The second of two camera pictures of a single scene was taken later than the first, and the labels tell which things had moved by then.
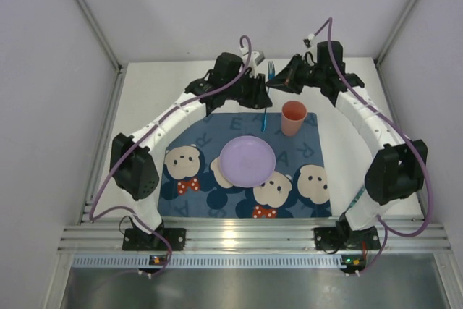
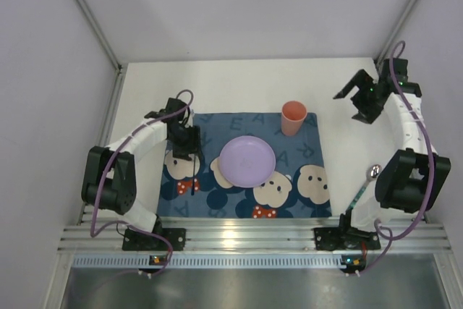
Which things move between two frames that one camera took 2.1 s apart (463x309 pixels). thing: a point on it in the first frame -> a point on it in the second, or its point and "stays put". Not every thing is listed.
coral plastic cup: (294, 114) stays put
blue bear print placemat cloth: (193, 185) stays put
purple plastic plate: (247, 161) stays put
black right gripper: (297, 72) -> (362, 97)
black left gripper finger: (262, 99) -> (197, 142)
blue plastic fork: (270, 75) -> (192, 191)
